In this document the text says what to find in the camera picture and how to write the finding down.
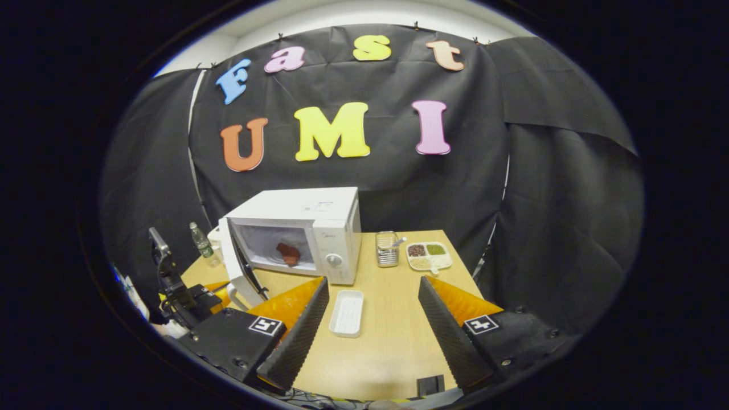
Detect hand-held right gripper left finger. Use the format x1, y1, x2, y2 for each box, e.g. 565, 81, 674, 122
174, 277, 330, 395

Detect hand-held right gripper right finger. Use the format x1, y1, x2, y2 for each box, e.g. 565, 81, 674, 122
417, 276, 581, 395

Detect red-brown meat piece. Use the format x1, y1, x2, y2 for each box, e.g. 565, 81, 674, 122
276, 243, 301, 267

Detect white microwave oven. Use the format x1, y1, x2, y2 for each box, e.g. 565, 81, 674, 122
218, 187, 363, 310

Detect black table socket box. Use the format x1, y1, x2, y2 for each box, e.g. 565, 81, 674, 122
417, 374, 446, 398

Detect computer monitor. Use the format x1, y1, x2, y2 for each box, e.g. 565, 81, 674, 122
111, 263, 151, 324

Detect clear water bottle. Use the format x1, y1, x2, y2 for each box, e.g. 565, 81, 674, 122
189, 222, 220, 268

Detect white plastic tray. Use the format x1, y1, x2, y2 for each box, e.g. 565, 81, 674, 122
329, 290, 365, 338

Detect white divided dish of grains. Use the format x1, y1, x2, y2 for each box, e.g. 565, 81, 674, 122
406, 242, 453, 275

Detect metal mesh utensil holder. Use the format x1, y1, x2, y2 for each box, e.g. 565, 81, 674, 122
375, 231, 407, 268

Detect bundle of dark cables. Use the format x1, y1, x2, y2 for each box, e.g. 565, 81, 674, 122
278, 388, 371, 408

